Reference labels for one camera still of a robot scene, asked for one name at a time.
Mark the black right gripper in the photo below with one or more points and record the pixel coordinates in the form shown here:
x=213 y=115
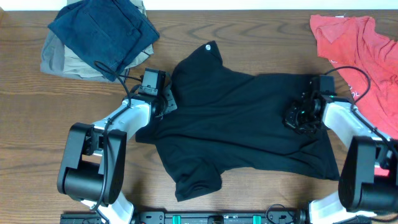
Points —
x=288 y=119

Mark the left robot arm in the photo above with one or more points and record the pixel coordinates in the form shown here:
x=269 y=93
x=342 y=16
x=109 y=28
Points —
x=92 y=167

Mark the folded grey garment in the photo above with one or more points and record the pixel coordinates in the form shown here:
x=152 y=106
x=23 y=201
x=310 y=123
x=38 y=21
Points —
x=53 y=58

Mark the folded navy blue garment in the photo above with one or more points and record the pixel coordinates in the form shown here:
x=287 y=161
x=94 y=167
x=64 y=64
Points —
x=102 y=34

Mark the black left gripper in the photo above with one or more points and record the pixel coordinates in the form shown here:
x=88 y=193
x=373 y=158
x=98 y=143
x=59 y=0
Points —
x=172 y=105

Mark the folded beige garment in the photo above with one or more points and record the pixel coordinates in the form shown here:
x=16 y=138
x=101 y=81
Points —
x=77 y=67

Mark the black t-shirt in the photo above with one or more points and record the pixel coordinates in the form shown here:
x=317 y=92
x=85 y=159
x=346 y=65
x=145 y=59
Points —
x=226 y=120

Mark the red t-shirt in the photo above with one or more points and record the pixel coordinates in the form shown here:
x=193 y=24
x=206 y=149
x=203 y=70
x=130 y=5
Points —
x=366 y=60

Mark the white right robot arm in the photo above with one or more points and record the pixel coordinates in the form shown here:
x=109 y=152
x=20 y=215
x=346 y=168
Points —
x=368 y=182

